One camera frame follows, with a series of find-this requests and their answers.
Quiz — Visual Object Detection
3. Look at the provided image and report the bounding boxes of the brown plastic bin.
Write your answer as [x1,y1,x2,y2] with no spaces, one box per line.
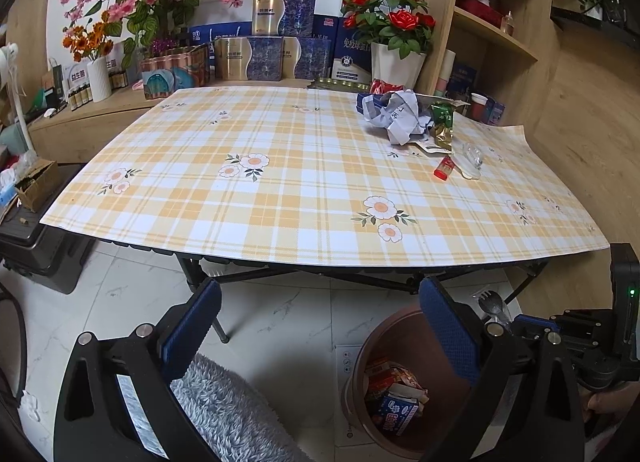
[341,304,506,460]

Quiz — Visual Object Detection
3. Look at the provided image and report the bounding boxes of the white flat device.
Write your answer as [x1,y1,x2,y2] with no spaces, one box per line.
[332,343,363,445]

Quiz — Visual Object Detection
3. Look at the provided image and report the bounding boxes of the row of small brown bottles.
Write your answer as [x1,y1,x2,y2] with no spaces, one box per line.
[67,69,128,112]

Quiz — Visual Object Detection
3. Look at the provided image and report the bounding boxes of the green gold packet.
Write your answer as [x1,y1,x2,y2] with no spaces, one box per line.
[427,101,456,153]

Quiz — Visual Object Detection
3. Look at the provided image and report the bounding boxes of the wood-look planter box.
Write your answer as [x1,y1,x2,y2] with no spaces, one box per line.
[140,44,213,102]

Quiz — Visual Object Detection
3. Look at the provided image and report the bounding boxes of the light purple box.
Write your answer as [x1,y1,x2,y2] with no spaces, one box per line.
[485,96,506,125]

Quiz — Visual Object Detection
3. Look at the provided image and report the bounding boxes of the white flower pot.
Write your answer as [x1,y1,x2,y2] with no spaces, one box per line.
[370,42,427,93]

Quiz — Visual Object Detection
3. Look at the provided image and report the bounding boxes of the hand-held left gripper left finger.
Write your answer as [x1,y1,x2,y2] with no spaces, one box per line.
[52,278,223,462]

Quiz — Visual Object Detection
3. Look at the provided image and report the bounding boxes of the red rose plant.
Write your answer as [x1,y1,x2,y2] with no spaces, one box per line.
[341,0,437,60]

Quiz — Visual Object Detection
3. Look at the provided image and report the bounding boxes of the red cigarette pack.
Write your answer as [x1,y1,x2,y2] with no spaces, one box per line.
[365,361,398,400]

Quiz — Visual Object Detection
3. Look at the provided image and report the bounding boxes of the dark blue printed box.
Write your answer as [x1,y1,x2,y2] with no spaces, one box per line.
[447,62,478,103]

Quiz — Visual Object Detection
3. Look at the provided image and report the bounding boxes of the white ribbed vase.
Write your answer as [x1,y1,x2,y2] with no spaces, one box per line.
[87,57,112,103]

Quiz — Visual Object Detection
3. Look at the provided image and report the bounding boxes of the white plastic bag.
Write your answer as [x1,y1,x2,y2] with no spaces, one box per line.
[0,149,38,208]

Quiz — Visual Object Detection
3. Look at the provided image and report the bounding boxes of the red basket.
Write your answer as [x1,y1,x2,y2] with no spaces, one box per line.
[457,0,503,28]

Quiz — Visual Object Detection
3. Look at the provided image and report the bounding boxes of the stack of pastel cups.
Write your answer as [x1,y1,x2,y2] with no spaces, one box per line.
[434,49,457,98]

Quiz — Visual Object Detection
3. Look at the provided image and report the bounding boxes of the black plastic spork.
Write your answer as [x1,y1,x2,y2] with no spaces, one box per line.
[475,288,513,330]

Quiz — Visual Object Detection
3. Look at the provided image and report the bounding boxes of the wooden shelf unit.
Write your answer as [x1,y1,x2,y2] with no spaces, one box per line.
[412,0,561,128]

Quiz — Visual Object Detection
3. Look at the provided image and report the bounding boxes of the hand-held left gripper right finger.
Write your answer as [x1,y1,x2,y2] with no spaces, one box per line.
[417,276,586,462]

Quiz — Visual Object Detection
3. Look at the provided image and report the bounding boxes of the white paper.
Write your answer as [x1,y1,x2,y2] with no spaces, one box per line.
[356,89,431,145]

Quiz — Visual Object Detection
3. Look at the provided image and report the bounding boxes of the orange artificial flowers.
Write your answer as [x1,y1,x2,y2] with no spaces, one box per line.
[62,22,116,63]

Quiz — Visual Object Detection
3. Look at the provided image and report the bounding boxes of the small red bottle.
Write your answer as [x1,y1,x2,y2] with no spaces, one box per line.
[434,154,457,182]

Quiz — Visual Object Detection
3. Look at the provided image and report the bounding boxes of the white standing fan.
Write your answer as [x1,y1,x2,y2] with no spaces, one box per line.
[0,42,36,153]

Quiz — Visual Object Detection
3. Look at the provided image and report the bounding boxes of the long blue box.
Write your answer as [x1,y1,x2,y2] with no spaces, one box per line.
[190,22,253,60]

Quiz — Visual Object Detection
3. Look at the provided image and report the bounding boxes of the pink blossom plant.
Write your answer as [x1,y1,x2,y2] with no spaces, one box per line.
[59,0,236,68]

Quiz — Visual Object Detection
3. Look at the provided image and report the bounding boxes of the black counter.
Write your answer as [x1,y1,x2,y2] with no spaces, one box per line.
[550,7,640,48]

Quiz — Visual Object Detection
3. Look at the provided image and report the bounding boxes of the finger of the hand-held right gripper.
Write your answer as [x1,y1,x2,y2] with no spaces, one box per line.
[510,313,565,343]

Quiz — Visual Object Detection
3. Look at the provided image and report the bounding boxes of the cardboard box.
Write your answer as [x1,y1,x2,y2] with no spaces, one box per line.
[14,158,62,213]

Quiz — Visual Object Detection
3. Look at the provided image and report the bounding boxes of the red snack packet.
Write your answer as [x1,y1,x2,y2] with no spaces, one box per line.
[395,367,430,403]

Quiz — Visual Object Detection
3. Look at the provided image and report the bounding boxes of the black case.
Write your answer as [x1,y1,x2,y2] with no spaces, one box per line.
[0,164,101,295]

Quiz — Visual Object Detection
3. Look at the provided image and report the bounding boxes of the white product box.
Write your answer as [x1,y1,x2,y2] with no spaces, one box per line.
[65,62,93,93]

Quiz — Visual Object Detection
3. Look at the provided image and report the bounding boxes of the gold tray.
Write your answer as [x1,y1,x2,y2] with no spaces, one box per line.
[305,76,373,93]

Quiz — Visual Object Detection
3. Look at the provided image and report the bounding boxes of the grey shaggy rug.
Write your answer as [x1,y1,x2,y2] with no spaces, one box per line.
[170,352,313,462]

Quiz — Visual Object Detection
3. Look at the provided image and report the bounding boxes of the yellow checked tablecloth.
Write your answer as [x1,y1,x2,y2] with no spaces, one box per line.
[39,85,611,267]

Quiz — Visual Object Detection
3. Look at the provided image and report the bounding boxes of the blue milk carton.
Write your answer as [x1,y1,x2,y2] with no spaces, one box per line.
[376,384,421,438]

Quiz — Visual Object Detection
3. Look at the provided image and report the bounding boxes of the blue and white box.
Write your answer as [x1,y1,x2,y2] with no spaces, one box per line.
[330,29,376,88]

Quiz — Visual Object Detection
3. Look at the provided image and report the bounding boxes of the person's right hand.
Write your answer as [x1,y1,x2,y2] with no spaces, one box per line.
[586,384,632,415]

